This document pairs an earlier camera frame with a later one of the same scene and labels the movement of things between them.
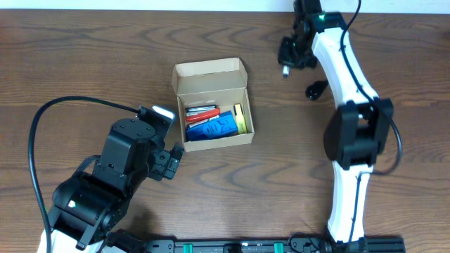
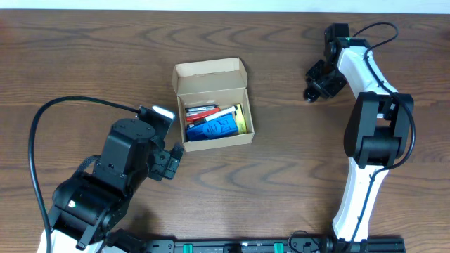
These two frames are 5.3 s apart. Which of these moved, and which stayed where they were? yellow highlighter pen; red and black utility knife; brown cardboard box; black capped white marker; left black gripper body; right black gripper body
Moved: black capped white marker; right black gripper body
Stayed: yellow highlighter pen; left black gripper body; red and black utility knife; brown cardboard box
